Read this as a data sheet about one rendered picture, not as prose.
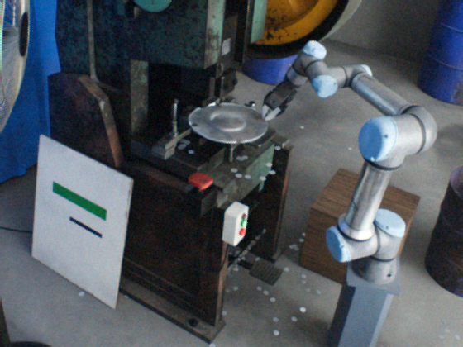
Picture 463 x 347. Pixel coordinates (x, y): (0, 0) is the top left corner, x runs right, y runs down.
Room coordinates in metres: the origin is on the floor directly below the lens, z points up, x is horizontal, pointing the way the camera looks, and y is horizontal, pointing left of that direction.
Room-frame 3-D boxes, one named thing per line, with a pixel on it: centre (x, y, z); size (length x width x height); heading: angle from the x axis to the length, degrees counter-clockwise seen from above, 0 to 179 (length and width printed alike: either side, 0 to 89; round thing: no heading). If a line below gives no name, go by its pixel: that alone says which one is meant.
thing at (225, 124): (1.70, 0.07, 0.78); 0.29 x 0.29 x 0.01
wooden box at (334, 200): (1.90, -0.58, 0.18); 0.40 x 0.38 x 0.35; 65
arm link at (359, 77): (1.50, -0.43, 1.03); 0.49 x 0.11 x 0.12; 26
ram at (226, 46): (1.74, 0.14, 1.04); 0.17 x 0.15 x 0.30; 63
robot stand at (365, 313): (1.37, -0.50, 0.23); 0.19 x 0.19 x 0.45; 81
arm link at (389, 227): (1.37, -0.50, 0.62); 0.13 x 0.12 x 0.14; 116
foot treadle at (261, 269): (1.70, 0.06, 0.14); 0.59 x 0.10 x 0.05; 63
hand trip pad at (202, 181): (1.36, 0.13, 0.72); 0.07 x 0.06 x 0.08; 63
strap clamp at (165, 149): (1.61, 0.26, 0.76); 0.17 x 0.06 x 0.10; 153
